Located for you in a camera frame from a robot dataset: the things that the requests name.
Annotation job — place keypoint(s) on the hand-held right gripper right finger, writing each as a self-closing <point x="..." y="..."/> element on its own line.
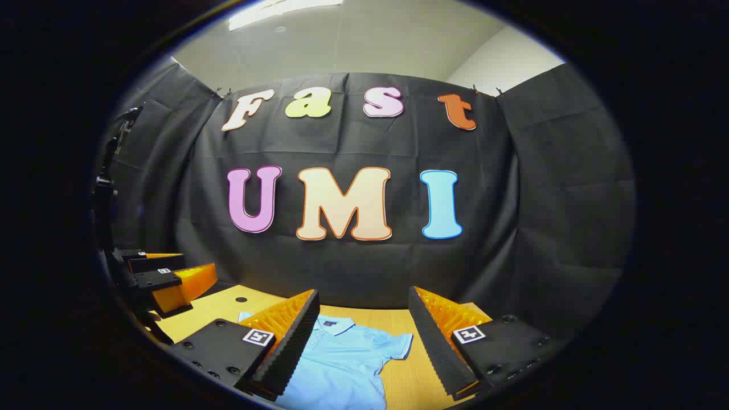
<point x="443" y="347"/>

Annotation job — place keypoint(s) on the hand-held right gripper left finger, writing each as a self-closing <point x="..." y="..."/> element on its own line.
<point x="287" y="347"/>

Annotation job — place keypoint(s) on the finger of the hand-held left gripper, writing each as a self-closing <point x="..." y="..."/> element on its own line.
<point x="162" y="280"/>
<point x="154" y="263"/>

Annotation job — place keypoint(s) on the light blue T-shirt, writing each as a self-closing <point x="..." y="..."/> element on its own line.
<point x="342" y="359"/>

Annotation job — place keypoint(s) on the black backdrop cloth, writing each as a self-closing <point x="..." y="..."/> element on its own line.
<point x="370" y="267"/>

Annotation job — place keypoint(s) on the ceiling light panel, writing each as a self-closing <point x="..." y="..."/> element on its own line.
<point x="279" y="11"/>

